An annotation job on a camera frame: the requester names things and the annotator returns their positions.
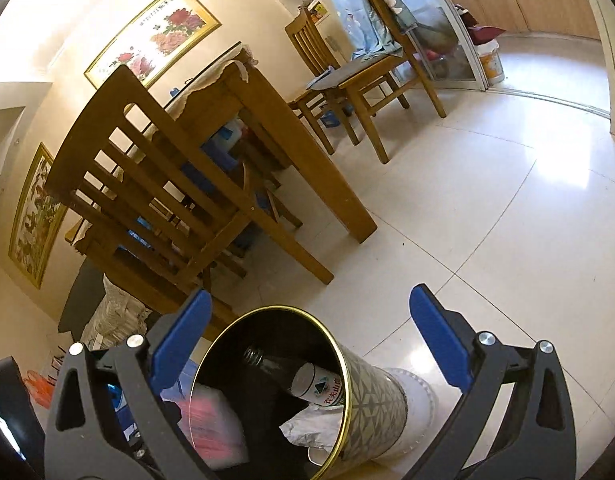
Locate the white plastic bucket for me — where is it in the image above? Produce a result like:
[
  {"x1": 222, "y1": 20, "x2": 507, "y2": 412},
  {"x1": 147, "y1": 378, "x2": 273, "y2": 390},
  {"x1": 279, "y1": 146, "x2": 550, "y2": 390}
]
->
[{"x1": 477, "y1": 40, "x2": 503, "y2": 86}]

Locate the white tissue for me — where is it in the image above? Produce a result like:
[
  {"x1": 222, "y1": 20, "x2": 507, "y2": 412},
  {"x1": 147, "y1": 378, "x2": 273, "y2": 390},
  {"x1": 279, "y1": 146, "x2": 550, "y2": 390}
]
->
[{"x1": 278, "y1": 402, "x2": 345, "y2": 466}]

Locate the wooden dining table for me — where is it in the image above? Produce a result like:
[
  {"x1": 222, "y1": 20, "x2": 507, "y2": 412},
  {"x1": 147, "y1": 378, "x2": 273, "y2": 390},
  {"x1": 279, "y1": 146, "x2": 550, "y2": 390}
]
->
[{"x1": 64, "y1": 50, "x2": 378, "y2": 286}]

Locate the light blue cloth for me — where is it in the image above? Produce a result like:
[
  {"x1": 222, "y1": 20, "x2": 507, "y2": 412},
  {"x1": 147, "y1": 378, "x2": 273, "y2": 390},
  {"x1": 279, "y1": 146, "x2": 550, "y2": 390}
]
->
[{"x1": 330, "y1": 0, "x2": 403, "y2": 61}]

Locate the cream lace table cover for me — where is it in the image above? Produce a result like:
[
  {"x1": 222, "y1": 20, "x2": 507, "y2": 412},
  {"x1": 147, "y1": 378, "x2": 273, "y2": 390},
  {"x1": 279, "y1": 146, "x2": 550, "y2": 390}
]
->
[{"x1": 164, "y1": 57, "x2": 250, "y2": 121}]

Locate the gold rimmed patterned trash bin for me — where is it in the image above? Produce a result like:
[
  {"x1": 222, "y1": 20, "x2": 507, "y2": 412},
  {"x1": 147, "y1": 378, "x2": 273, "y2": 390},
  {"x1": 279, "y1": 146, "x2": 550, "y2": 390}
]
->
[{"x1": 190, "y1": 305, "x2": 408, "y2": 480}]

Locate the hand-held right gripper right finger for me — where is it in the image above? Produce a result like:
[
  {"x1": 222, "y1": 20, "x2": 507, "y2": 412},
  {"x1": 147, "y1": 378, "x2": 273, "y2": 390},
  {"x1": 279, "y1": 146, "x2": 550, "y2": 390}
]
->
[{"x1": 402, "y1": 284, "x2": 578, "y2": 480}]

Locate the clear plastic bottle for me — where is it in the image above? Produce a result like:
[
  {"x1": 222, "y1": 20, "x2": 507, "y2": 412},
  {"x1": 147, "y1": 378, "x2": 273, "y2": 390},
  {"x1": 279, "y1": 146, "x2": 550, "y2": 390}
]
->
[{"x1": 242, "y1": 345, "x2": 345, "y2": 406}]

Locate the framed horse painting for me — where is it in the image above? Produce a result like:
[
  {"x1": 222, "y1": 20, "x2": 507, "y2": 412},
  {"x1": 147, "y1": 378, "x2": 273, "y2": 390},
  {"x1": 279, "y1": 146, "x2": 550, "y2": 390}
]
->
[{"x1": 8, "y1": 142, "x2": 68, "y2": 289}]

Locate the wooden dining chair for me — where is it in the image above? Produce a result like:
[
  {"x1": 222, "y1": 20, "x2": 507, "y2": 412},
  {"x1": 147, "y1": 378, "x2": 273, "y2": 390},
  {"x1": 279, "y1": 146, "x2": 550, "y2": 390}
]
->
[
  {"x1": 307, "y1": 0, "x2": 447, "y2": 165},
  {"x1": 44, "y1": 65, "x2": 335, "y2": 321},
  {"x1": 286, "y1": 7, "x2": 361, "y2": 156}
]

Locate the dark red cloth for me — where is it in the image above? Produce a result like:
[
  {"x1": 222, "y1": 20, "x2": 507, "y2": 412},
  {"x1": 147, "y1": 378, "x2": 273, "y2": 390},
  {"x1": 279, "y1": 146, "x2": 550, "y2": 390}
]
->
[{"x1": 470, "y1": 25, "x2": 508, "y2": 46}]

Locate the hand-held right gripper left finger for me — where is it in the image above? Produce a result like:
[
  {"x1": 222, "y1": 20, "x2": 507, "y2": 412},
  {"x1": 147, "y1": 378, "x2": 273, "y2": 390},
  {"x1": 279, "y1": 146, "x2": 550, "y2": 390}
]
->
[{"x1": 43, "y1": 287, "x2": 223, "y2": 480}]

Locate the framed flower painting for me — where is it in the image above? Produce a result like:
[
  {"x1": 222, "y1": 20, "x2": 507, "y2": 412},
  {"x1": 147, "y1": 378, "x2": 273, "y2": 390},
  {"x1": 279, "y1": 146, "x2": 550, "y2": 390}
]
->
[{"x1": 84, "y1": 0, "x2": 222, "y2": 91}]

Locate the orange plastic bag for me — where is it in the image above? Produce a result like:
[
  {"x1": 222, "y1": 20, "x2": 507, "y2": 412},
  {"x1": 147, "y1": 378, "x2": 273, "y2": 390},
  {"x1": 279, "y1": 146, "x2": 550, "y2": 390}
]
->
[{"x1": 24, "y1": 370, "x2": 55, "y2": 398}]

